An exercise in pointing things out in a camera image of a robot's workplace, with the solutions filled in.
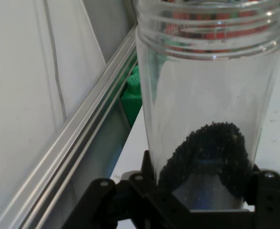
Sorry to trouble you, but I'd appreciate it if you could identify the green foam block beside rail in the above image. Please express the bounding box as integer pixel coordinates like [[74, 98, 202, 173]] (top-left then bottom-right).
[[120, 65, 143, 127]]

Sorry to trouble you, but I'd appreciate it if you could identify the clear jar with black beads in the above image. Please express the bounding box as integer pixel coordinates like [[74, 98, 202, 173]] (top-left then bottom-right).
[[135, 0, 280, 212]]

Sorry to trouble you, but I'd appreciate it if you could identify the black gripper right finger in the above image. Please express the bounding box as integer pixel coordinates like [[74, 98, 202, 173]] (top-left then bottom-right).
[[245, 164, 280, 229]]

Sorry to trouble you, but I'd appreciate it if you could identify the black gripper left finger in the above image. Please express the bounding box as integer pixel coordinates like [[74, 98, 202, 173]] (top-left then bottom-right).
[[61, 149, 191, 229]]

